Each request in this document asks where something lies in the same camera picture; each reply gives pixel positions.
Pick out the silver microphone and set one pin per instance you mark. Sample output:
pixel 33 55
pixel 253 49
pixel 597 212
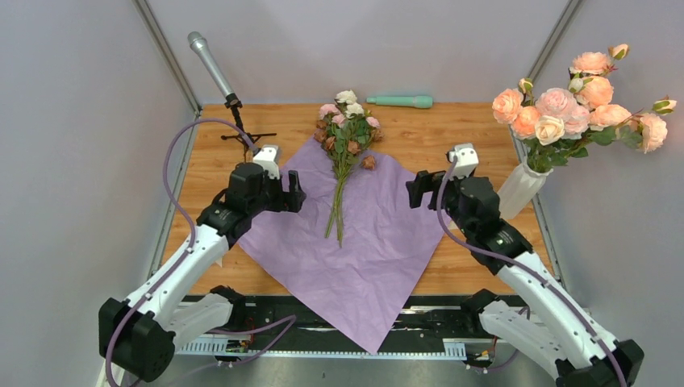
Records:
pixel 200 47

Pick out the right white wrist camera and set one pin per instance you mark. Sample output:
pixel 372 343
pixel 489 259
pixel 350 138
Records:
pixel 464 159

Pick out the white ribbed vase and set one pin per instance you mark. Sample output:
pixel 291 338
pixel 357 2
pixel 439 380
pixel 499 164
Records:
pixel 521 186

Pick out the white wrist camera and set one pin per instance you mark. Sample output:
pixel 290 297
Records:
pixel 464 159
pixel 268 158

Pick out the teal cylindrical handle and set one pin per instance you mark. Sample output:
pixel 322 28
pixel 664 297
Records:
pixel 418 101

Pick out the peach artificial roses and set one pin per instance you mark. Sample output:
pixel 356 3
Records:
pixel 587 107

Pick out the pink and purple wrapping paper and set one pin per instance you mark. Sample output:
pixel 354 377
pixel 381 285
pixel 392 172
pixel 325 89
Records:
pixel 358 283

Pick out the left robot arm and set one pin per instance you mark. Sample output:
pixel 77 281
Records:
pixel 141 333

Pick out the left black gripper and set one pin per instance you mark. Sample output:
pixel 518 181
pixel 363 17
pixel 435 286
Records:
pixel 292 201

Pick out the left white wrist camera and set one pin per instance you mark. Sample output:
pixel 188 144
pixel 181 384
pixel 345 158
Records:
pixel 268 158

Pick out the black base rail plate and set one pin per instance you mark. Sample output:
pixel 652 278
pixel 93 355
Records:
pixel 435 317

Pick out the pink flower bouquet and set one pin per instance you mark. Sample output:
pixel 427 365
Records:
pixel 345 130

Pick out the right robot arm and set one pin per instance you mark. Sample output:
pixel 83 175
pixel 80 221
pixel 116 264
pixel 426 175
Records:
pixel 569 345

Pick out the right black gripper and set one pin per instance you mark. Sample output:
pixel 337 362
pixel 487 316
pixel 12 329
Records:
pixel 422 184

